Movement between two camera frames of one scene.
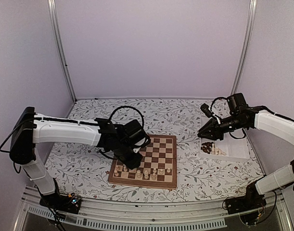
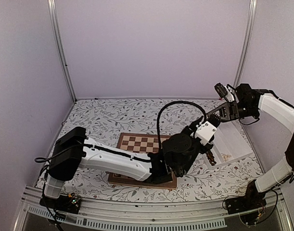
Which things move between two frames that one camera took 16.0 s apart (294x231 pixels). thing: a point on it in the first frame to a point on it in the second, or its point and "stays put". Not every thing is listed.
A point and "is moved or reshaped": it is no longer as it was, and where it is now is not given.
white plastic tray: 233,147 is moved or reshaped
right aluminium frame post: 252,8 stays put
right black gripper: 218,134 to 229,111
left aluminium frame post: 52,13 stays put
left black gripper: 132,164 to 191,128
